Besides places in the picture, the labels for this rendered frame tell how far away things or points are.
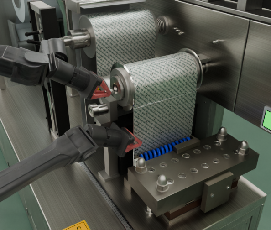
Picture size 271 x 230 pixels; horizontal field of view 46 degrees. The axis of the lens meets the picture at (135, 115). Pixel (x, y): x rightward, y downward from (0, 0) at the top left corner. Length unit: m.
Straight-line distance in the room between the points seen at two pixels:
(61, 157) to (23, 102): 0.97
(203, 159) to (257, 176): 1.67
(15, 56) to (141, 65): 0.35
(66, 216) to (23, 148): 0.42
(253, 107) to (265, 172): 1.76
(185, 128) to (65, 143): 0.46
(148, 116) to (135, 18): 0.37
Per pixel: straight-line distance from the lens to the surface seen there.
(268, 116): 0.98
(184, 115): 1.06
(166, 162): 1.00
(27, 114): 1.59
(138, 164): 0.94
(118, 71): 0.92
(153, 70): 0.94
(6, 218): 2.37
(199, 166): 1.00
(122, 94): 0.91
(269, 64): 0.94
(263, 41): 0.95
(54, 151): 0.76
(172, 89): 0.98
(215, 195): 1.01
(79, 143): 0.81
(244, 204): 1.10
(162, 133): 1.03
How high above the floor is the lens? 1.65
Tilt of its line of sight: 30 degrees down
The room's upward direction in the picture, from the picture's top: straight up
